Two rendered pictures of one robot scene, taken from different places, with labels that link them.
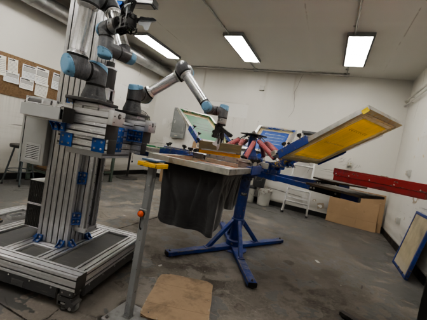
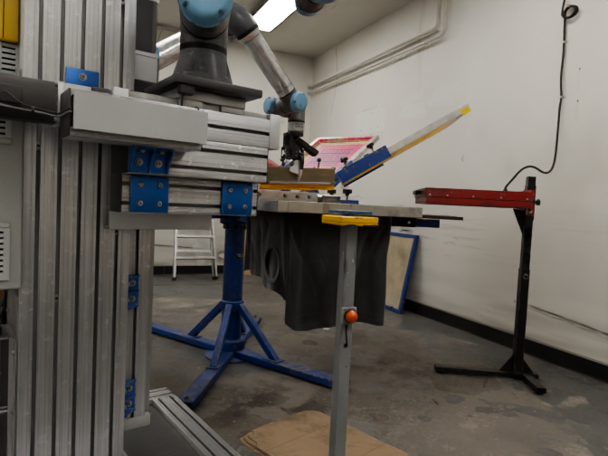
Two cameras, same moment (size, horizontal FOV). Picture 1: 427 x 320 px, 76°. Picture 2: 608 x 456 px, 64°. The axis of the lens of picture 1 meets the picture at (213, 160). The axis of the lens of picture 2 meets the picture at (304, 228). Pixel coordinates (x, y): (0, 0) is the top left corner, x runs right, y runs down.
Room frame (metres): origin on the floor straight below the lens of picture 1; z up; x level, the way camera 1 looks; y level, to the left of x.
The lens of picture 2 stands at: (0.69, 1.53, 0.99)
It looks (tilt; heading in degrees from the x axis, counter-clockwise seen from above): 3 degrees down; 313
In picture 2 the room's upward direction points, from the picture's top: 3 degrees clockwise
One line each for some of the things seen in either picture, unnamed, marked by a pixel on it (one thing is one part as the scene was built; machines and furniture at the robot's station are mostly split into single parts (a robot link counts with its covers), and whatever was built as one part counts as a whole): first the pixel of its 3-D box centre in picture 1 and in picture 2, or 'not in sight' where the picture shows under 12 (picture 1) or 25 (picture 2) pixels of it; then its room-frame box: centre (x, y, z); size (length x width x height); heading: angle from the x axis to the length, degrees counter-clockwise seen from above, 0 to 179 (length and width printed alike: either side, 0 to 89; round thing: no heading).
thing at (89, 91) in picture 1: (94, 92); (203, 69); (1.72, 0.81, 1.31); 0.15 x 0.15 x 0.10
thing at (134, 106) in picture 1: (132, 106); not in sight; (2.21, 0.72, 1.31); 0.15 x 0.15 x 0.10
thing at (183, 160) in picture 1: (210, 163); (308, 206); (2.06, 0.01, 0.97); 0.79 x 0.58 x 0.04; 157
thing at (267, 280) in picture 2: not in sight; (270, 251); (2.08, 0.21, 0.79); 0.46 x 0.09 x 0.33; 157
